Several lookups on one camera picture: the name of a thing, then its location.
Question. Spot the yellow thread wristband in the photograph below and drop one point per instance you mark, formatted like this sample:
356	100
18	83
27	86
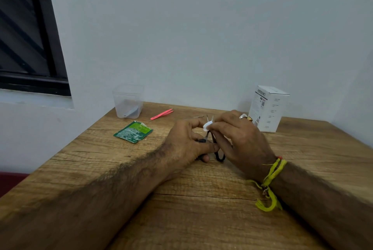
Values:
271	177

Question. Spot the person's right thumb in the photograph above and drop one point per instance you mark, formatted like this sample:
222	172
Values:
222	146

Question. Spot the person's left hand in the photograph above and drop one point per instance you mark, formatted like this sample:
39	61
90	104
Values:
179	145

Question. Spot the person's right hand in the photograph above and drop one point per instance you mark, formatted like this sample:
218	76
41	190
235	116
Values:
247	145

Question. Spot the green foil packet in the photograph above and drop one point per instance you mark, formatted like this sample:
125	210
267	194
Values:
133	132

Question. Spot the person's right forearm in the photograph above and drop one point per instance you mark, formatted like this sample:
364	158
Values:
326	209

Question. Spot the person's left thumb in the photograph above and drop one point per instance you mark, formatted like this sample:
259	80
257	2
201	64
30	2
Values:
209	148

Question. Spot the clear plastic cup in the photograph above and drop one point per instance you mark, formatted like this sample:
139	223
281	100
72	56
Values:
128	101

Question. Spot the white cardboard box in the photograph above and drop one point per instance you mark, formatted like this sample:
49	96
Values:
269	108

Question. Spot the person's left forearm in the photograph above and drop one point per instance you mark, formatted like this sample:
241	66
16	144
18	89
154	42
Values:
87	200

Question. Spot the pink tweezers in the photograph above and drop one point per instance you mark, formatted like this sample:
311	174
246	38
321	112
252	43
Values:
162	114

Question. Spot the black framed window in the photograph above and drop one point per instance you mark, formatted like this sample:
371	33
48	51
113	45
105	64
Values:
26	31

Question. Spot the person's right middle finger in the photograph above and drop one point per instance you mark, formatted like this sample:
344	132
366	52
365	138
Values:
228	115

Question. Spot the small white piece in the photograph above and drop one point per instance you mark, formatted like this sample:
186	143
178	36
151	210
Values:
207	125

